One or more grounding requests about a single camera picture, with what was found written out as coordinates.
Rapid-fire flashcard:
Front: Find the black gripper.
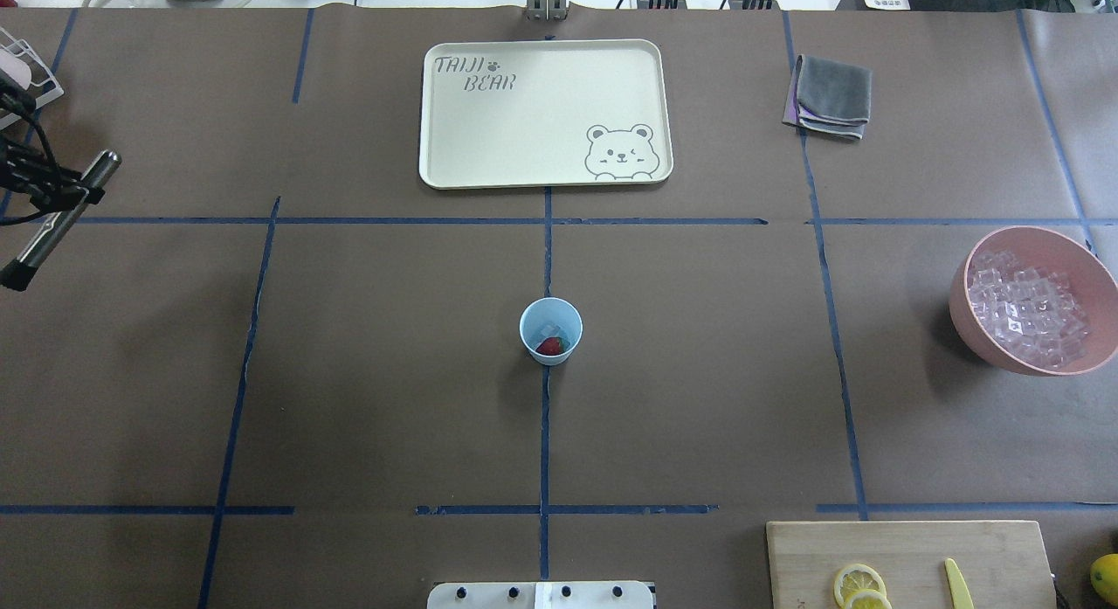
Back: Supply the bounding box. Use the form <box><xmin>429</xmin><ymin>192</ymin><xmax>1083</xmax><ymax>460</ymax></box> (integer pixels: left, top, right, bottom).
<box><xmin>1</xmin><ymin>137</ymin><xmax>106</xmax><ymax>212</ymax></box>

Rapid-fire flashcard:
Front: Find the steel muddler black head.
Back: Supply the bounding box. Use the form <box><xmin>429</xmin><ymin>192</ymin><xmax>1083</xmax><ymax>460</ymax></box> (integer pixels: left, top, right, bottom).
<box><xmin>0</xmin><ymin>150</ymin><xmax>122</xmax><ymax>292</ymax></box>

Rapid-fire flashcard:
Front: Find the red strawberry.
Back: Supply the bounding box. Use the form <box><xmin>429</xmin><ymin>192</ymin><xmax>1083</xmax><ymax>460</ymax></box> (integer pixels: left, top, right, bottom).
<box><xmin>536</xmin><ymin>336</ymin><xmax>568</xmax><ymax>356</ymax></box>

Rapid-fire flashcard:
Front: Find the pink cup on rack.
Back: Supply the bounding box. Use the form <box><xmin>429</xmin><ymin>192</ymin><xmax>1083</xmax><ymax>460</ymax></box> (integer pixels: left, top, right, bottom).
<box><xmin>0</xmin><ymin>47</ymin><xmax>31</xmax><ymax>91</ymax></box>

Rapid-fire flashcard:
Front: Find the light blue plastic cup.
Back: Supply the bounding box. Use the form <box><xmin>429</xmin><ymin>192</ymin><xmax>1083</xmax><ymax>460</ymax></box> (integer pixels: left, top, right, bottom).
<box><xmin>519</xmin><ymin>297</ymin><xmax>582</xmax><ymax>367</ymax></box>

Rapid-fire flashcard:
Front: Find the pile of ice cubes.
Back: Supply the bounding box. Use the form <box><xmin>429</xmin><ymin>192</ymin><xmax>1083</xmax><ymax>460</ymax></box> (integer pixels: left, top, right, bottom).
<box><xmin>966</xmin><ymin>250</ymin><xmax>1091</xmax><ymax>370</ymax></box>

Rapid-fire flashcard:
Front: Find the cream bear serving tray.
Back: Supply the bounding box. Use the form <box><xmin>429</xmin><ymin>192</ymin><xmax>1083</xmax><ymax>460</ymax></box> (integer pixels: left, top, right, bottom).
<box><xmin>418</xmin><ymin>38</ymin><xmax>674</xmax><ymax>190</ymax></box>

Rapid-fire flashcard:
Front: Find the grey folded cloth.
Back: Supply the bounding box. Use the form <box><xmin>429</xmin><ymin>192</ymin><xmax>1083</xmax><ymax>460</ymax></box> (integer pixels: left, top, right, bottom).
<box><xmin>793</xmin><ymin>54</ymin><xmax>873</xmax><ymax>140</ymax></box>

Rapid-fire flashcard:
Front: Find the lemon slices row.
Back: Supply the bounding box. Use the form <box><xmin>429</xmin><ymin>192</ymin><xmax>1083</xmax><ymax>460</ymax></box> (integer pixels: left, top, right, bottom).
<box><xmin>833</xmin><ymin>563</ymin><xmax>892</xmax><ymax>608</ymax></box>

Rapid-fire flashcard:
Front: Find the pink bowl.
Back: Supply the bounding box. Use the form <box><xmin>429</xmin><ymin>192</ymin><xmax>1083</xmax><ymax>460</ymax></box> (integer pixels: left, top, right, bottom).
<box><xmin>948</xmin><ymin>225</ymin><xmax>1117</xmax><ymax>377</ymax></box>

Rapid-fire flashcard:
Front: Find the yellow plastic knife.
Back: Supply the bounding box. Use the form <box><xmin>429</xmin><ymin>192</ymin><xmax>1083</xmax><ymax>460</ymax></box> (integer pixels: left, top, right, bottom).
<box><xmin>942</xmin><ymin>556</ymin><xmax>975</xmax><ymax>609</ymax></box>

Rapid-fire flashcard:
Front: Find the wooden cutting board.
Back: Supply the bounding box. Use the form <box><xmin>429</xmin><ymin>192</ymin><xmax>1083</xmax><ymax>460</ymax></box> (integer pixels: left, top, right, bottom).
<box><xmin>766</xmin><ymin>520</ymin><xmax>1057</xmax><ymax>608</ymax></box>

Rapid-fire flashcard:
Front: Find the yellow lemon bottom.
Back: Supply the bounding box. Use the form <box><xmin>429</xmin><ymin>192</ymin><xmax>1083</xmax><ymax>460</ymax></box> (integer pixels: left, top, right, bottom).
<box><xmin>1089</xmin><ymin>553</ymin><xmax>1118</xmax><ymax>606</ymax></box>

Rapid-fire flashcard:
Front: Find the white wire cup rack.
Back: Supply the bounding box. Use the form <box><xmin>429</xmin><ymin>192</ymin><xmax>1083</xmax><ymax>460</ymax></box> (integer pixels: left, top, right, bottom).
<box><xmin>1</xmin><ymin>27</ymin><xmax>66</xmax><ymax>120</ymax></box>

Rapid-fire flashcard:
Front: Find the aluminium frame post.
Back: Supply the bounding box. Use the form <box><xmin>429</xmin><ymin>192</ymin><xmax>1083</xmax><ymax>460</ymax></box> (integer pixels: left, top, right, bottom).
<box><xmin>525</xmin><ymin>0</ymin><xmax>569</xmax><ymax>21</ymax></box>

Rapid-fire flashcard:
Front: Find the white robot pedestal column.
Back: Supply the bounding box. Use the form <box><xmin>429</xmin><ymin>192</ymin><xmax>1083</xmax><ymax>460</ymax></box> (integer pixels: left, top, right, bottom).
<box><xmin>426</xmin><ymin>580</ymin><xmax>659</xmax><ymax>608</ymax></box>

